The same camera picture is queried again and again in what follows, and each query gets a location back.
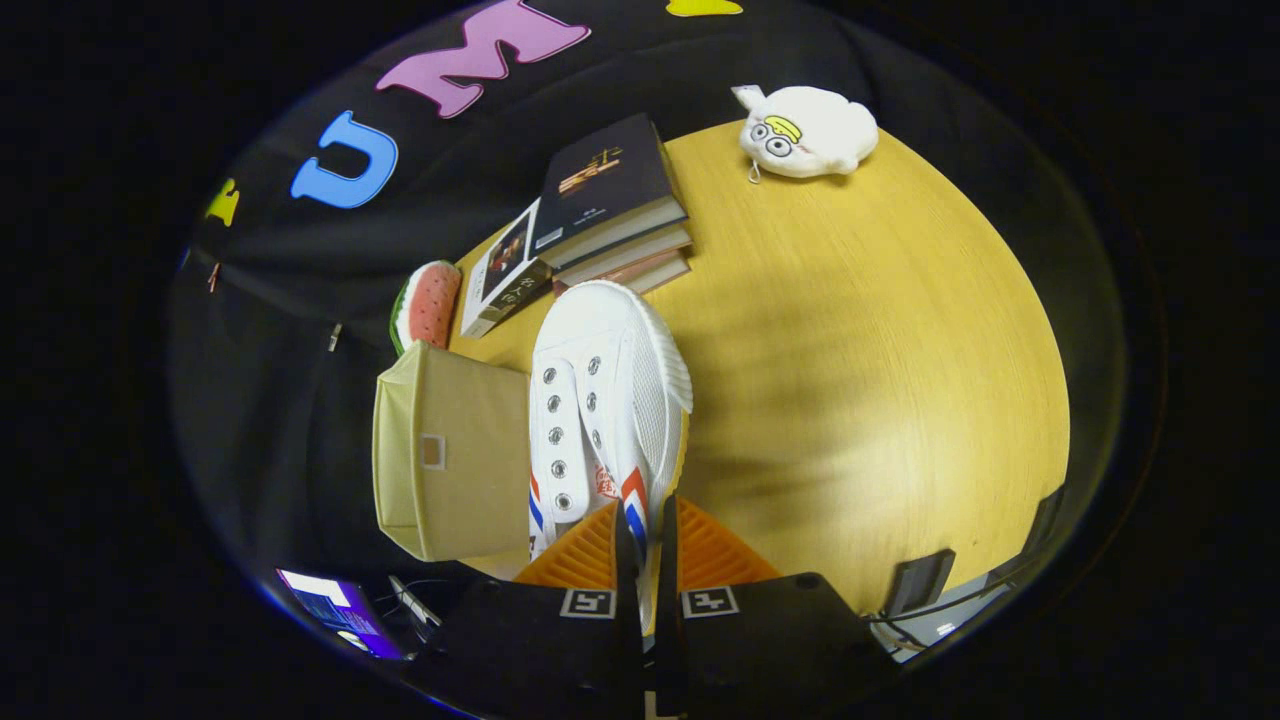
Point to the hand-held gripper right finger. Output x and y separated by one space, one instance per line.
667 640

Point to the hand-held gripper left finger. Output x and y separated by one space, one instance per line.
630 640

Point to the beige fabric storage box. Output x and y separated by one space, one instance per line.
460 460

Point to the white canvas shoe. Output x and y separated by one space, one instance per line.
610 380

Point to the black flat panel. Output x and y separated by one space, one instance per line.
918 582

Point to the lit computer screen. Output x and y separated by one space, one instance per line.
335 610

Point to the brown cover book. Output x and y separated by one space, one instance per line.
655 275

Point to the grey cover book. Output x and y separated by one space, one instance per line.
640 252

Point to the watermelon slice plush toy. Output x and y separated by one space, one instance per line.
430 305

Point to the white portrait cover book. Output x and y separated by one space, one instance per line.
505 265

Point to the black backdrop cloth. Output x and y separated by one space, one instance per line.
290 400

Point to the silver cloth clip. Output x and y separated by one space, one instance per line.
334 336

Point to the black cover book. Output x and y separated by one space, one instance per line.
605 180

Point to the white plush toy with eyes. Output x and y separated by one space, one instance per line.
815 135

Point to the pink cloth clip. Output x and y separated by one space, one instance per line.
213 277

